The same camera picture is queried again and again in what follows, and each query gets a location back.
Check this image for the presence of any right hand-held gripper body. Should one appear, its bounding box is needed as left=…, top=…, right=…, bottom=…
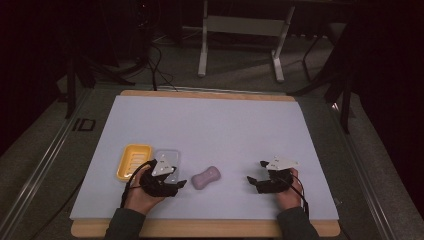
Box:
left=255, top=155, right=300, bottom=195

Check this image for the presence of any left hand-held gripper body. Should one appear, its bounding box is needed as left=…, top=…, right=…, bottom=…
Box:
left=139, top=152, right=180, bottom=198

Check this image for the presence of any clear plastic lid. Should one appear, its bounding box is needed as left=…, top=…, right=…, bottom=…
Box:
left=152, top=148, right=181, bottom=185

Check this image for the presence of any pink soap bar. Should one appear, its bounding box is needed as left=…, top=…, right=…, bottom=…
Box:
left=190, top=165, right=222, bottom=191

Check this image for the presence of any yellow soap dish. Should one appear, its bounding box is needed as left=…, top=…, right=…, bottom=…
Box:
left=115, top=143, right=154, bottom=182

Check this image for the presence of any person's left hand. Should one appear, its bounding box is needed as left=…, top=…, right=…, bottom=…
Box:
left=123, top=167, right=167, bottom=216

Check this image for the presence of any person's right hand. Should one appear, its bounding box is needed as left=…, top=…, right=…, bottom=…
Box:
left=273, top=167, right=305, bottom=212

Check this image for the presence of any white table mat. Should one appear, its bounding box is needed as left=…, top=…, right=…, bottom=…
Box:
left=69, top=95, right=340, bottom=221

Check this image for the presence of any black stand with legs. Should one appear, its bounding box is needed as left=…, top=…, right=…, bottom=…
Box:
left=287, top=19, right=356, bottom=135

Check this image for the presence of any black tripod stand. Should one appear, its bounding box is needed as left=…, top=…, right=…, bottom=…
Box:
left=58, top=49, right=137, bottom=120

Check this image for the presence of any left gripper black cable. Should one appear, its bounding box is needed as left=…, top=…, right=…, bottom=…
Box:
left=119, top=159, right=158, bottom=209

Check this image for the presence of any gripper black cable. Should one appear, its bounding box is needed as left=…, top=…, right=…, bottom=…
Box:
left=279, top=173, right=310, bottom=219
left=119, top=159, right=158, bottom=209

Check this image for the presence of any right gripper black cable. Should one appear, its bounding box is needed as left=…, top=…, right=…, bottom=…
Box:
left=279, top=173, right=310, bottom=219

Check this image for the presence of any metal floor rail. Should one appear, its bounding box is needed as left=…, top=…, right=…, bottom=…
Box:
left=328, top=102, right=398, bottom=240
left=0, top=89, right=92, bottom=236

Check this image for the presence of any black floor cable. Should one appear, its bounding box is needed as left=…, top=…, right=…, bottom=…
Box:
left=145, top=41, right=179, bottom=92

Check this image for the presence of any white metal desk frame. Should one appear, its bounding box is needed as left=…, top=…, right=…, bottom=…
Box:
left=197, top=0, right=297, bottom=83

